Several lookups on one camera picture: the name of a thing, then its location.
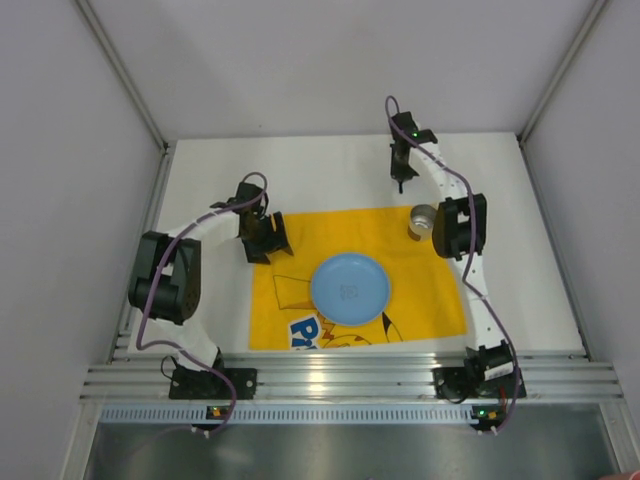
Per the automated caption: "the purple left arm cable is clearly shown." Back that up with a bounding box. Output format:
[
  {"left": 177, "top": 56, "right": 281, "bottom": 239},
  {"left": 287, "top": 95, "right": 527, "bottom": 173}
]
[{"left": 134, "top": 172, "right": 269, "bottom": 436}]

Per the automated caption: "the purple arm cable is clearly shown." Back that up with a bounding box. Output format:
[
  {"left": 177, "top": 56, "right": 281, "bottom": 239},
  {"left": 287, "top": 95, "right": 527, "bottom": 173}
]
[
  {"left": 383, "top": 94, "right": 524, "bottom": 436},
  {"left": 134, "top": 172, "right": 269, "bottom": 436}
]

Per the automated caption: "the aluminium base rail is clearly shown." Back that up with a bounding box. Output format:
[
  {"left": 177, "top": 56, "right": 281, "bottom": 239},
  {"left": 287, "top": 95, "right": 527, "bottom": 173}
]
[{"left": 80, "top": 350, "right": 623, "bottom": 403}]

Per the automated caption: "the yellow placemat cloth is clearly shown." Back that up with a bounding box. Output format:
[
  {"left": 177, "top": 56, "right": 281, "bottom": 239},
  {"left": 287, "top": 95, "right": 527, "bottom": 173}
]
[{"left": 249, "top": 206, "right": 467, "bottom": 351}]

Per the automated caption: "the blue plastic plate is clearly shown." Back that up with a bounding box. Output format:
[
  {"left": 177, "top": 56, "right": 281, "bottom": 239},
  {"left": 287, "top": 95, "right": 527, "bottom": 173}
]
[{"left": 310, "top": 253, "right": 391, "bottom": 327}]

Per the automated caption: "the left aluminium frame post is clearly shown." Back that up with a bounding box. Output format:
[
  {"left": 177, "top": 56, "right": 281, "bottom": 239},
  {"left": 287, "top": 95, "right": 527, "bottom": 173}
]
[{"left": 72, "top": 0, "right": 168, "bottom": 152}]

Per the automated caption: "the aluminium frame post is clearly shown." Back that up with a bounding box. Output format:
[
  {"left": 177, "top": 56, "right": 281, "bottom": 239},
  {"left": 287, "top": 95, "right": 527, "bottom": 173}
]
[
  {"left": 72, "top": 0, "right": 168, "bottom": 152},
  {"left": 517, "top": 0, "right": 612, "bottom": 147}
]

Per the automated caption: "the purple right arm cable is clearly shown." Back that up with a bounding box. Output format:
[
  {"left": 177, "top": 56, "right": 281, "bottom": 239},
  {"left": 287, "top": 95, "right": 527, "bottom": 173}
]
[{"left": 383, "top": 94, "right": 524, "bottom": 436}]

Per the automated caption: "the metal cup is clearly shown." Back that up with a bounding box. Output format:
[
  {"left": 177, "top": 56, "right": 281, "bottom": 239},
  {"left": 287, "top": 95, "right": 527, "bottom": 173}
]
[{"left": 408, "top": 204, "right": 437, "bottom": 242}]

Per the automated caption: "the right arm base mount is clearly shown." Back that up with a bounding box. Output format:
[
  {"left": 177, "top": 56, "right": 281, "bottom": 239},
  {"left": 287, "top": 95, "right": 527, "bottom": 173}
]
[{"left": 432, "top": 364, "right": 516, "bottom": 404}]

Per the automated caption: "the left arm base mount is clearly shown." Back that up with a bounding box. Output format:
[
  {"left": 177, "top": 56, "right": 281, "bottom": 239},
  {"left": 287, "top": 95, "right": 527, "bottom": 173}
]
[{"left": 168, "top": 366, "right": 258, "bottom": 400}]

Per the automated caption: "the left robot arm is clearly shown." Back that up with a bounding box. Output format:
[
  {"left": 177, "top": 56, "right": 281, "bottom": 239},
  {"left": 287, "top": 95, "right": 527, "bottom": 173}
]
[{"left": 128, "top": 204, "right": 293, "bottom": 372}]

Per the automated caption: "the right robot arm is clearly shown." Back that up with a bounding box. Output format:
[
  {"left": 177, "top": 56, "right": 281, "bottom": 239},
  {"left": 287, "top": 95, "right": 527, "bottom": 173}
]
[{"left": 387, "top": 111, "right": 519, "bottom": 383}]

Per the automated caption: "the right aluminium frame post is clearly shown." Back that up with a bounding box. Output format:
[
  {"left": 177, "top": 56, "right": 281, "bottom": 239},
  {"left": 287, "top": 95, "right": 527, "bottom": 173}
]
[{"left": 517, "top": 0, "right": 612, "bottom": 147}]

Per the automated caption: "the perforated cable duct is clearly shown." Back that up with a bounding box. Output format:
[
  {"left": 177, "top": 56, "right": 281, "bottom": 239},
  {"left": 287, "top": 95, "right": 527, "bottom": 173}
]
[{"left": 100, "top": 403, "right": 504, "bottom": 425}]

